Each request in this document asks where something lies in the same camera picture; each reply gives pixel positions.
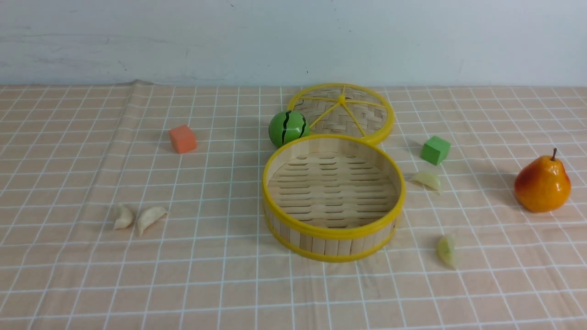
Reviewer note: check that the pale green dumpling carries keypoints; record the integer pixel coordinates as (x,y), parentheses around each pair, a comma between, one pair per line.
(428,179)
(445,249)

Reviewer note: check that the white dumpling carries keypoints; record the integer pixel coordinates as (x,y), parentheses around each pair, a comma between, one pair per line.
(125,217)
(148,217)

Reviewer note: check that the bamboo steamer tray yellow rim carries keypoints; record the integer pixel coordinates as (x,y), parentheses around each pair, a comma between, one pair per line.
(332,198)

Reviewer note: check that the bamboo steamer lid yellow rim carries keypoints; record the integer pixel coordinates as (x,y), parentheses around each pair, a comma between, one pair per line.
(345,109)

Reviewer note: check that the green toy watermelon ball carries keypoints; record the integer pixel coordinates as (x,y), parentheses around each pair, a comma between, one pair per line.
(287,126)

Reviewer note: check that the orange foam cube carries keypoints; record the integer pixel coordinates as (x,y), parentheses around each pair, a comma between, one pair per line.
(183,139)

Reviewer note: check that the green foam cube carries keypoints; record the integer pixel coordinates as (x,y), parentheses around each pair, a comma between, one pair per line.
(435,150)

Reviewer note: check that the orange yellow toy pear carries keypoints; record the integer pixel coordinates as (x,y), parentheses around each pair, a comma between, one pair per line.
(543,185)

